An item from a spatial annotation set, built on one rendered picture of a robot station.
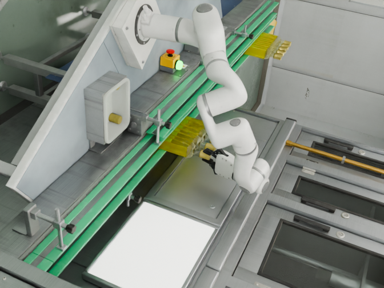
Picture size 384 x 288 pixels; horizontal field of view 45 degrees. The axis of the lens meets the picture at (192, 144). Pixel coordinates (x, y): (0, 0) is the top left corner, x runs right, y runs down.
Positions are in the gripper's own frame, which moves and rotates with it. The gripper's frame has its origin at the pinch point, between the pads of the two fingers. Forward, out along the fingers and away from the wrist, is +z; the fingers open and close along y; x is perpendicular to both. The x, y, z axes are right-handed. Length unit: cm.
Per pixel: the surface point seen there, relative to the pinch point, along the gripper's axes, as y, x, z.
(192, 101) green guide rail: 7.0, -21.0, 26.4
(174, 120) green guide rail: 6.6, -2.7, 21.6
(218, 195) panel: -12.7, 4.3, -10.6
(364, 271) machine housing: -17, -5, -73
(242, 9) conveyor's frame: 19, -122, 68
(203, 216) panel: -12.3, 19.2, -14.0
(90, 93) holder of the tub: 32, 38, 29
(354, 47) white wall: -154, -579, 130
